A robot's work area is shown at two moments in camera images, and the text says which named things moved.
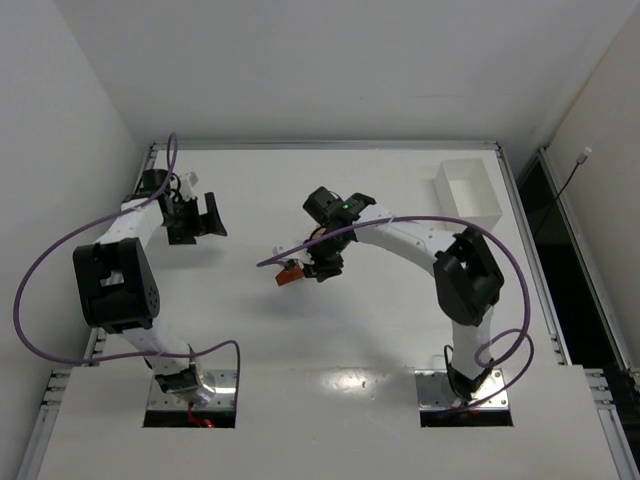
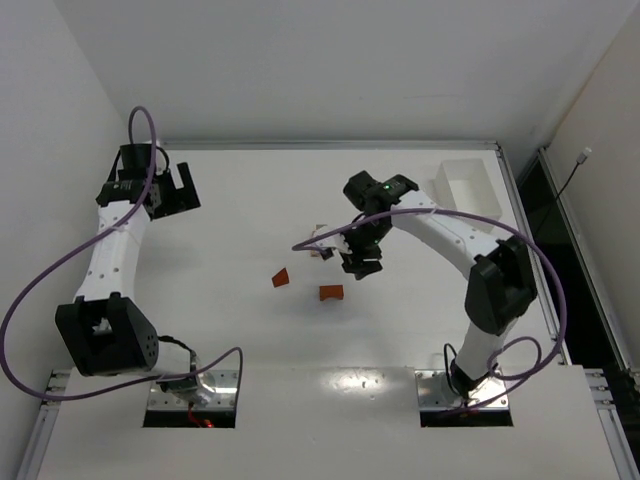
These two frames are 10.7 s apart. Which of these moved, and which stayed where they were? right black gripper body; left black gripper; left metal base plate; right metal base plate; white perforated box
Moved: right black gripper body; left black gripper
Stayed: white perforated box; right metal base plate; left metal base plate
